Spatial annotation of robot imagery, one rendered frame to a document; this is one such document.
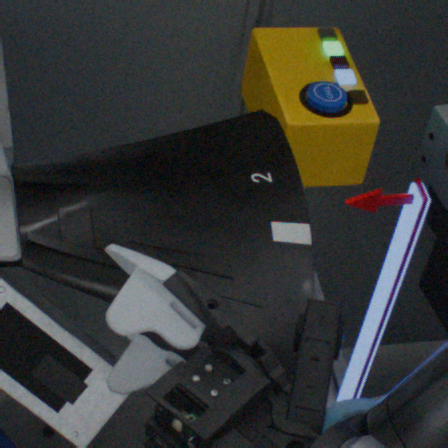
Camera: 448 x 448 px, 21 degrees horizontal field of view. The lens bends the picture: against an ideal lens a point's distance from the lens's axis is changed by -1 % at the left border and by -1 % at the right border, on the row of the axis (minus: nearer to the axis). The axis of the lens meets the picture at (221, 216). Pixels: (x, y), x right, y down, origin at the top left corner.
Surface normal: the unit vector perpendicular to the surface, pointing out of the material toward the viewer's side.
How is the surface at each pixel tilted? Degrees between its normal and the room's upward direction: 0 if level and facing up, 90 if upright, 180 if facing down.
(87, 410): 50
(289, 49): 0
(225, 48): 90
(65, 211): 8
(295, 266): 23
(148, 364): 16
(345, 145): 90
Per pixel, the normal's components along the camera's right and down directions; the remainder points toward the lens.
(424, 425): -0.65, 0.04
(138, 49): 0.20, 0.71
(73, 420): 0.24, 0.10
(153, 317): 0.24, -0.51
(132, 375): -0.14, -0.72
